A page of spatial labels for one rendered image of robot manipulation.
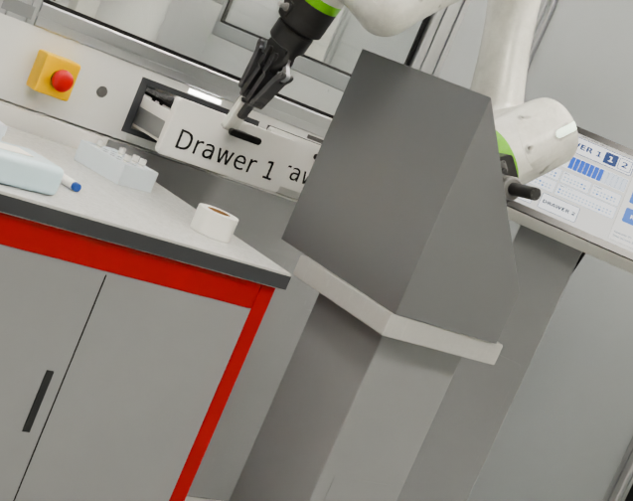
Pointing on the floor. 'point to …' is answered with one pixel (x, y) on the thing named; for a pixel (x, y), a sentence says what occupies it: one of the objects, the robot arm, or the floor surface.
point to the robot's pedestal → (353, 400)
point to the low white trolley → (106, 336)
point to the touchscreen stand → (491, 378)
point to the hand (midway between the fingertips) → (237, 114)
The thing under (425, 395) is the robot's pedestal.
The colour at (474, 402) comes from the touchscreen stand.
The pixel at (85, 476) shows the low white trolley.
